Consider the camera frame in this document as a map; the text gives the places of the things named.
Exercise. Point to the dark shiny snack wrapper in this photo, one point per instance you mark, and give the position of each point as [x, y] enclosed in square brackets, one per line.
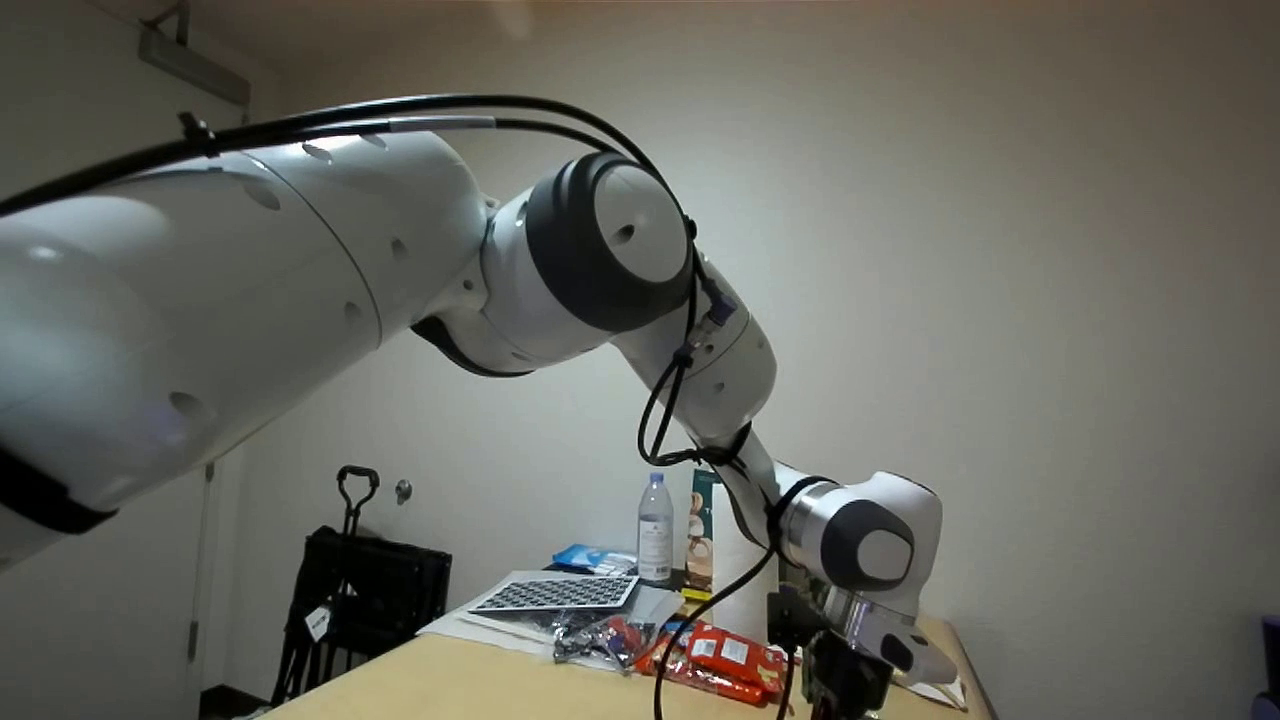
[603, 645]

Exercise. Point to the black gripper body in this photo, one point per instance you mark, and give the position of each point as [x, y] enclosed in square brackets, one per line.
[844, 674]

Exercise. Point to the small metal wall knob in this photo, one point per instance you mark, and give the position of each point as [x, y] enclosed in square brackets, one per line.
[403, 488]

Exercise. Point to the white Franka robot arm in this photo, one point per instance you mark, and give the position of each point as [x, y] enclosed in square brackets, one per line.
[201, 295]

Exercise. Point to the clear plastic water bottle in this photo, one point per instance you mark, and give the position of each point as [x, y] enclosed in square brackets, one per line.
[652, 533]

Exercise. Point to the green pastry print gift bag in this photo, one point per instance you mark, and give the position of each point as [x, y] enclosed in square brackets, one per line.
[701, 525]

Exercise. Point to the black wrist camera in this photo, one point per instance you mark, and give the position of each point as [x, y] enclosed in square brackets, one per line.
[794, 622]

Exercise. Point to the red snack package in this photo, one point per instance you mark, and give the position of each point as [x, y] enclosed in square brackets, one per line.
[725, 659]

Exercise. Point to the black white checkerboard board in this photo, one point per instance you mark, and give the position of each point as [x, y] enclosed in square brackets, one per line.
[559, 595]

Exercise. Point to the black folding hand cart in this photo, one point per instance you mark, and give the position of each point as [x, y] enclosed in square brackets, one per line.
[364, 587]

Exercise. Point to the white crumpled wrapper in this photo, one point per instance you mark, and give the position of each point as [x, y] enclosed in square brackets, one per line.
[942, 680]

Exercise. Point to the grey door closer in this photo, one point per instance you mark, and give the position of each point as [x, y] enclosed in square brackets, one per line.
[195, 65]

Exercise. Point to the white paper towel roll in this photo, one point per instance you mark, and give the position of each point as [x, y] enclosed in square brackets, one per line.
[742, 563]

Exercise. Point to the dark blue object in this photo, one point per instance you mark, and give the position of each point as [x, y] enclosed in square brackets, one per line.
[1271, 666]

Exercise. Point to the white door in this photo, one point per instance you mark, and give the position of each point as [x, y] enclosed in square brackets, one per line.
[134, 615]

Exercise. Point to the blue tissue pack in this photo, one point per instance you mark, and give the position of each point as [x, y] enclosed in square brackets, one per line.
[579, 556]

